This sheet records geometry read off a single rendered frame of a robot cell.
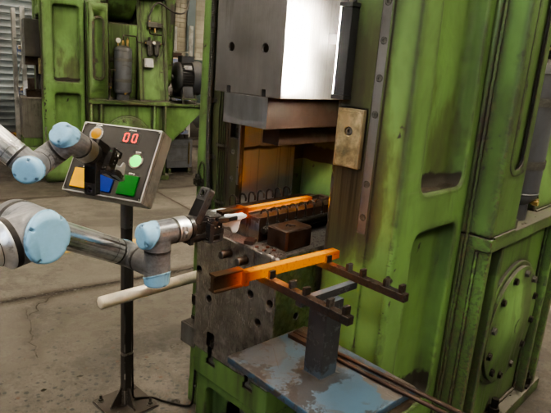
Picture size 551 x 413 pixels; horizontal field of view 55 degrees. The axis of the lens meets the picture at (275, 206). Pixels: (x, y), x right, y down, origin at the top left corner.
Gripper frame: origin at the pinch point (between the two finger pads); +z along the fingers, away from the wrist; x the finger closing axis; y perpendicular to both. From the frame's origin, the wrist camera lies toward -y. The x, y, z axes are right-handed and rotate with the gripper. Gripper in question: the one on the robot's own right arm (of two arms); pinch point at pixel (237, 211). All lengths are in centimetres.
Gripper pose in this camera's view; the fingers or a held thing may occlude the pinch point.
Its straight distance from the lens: 170.8
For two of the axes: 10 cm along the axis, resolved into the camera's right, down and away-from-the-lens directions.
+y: -0.7, 9.6, 2.5
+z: 7.0, -1.3, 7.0
